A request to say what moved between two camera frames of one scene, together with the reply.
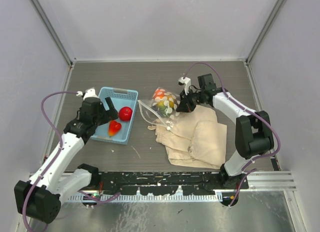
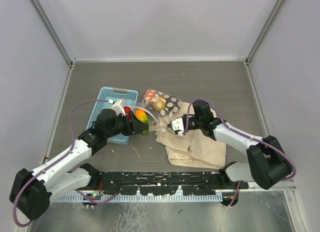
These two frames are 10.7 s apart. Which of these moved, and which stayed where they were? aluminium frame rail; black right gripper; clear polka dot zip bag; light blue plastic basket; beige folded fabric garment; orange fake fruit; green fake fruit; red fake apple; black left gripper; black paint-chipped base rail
Moved: black right gripper; black left gripper; clear polka dot zip bag; green fake fruit; orange fake fruit
Stayed: aluminium frame rail; red fake apple; beige folded fabric garment; light blue plastic basket; black paint-chipped base rail
